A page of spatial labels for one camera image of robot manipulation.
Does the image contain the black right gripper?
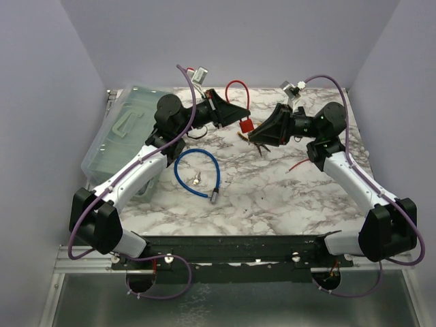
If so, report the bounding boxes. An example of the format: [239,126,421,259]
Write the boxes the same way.
[249,104,322,147]

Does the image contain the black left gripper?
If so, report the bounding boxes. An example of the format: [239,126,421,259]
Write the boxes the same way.
[176,89,250,136]

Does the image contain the red cable lock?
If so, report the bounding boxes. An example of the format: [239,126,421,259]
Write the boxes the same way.
[285,158,311,174]
[224,80,255,134]

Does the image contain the small silver key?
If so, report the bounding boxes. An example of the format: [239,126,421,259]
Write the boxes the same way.
[193,172,201,185]

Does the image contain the blue cable lock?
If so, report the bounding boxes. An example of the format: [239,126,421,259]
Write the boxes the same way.
[174,149,221,205]

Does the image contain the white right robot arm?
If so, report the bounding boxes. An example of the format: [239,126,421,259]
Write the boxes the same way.
[248,102,417,267]

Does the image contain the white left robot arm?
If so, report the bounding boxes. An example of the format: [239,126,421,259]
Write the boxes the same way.
[69,89,250,269]

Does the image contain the clear plastic storage box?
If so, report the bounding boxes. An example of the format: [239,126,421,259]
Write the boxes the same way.
[80,85,168,187]

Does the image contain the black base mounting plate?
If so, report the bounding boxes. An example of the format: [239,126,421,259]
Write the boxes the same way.
[112,235,353,284]

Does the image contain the yellow handled pliers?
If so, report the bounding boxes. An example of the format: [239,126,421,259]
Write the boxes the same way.
[237,131,270,156]

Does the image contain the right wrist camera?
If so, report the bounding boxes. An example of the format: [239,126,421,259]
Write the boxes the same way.
[280,81,306,108]

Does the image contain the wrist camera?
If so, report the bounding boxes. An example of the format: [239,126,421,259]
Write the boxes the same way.
[187,66,208,87]
[280,81,306,108]

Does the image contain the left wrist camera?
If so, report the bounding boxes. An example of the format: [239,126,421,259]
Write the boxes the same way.
[187,66,208,87]

